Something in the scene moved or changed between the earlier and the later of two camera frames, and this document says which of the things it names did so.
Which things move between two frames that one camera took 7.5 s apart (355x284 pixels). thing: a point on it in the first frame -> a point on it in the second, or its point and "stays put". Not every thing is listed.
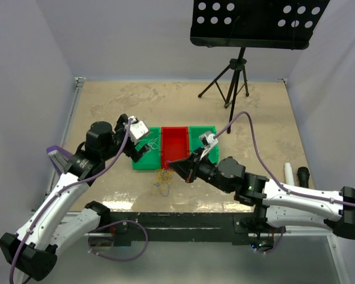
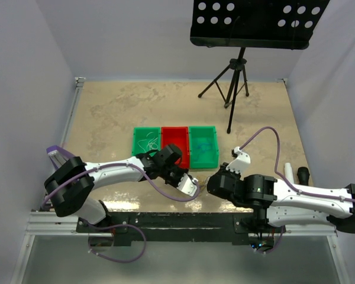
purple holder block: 59,157 stays put
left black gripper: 133,152 -> 182,171
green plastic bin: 151,159 stays put
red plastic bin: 175,144 stays put
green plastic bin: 195,131 stays put
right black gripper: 188,168 -> 223,170
